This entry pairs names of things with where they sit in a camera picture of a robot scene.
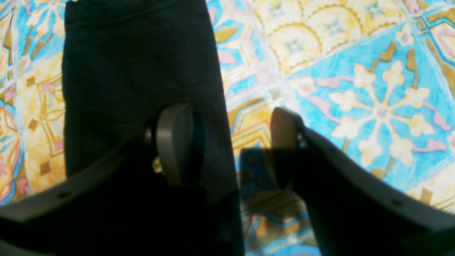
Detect patterned colourful tablecloth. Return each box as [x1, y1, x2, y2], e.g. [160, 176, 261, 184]
[1, 0, 454, 256]

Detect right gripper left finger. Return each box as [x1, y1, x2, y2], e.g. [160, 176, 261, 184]
[1, 104, 196, 256]

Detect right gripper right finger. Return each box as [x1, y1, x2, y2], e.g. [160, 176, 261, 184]
[271, 107, 455, 256]

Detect black t-shirt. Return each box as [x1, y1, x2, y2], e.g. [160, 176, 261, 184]
[62, 0, 245, 256]

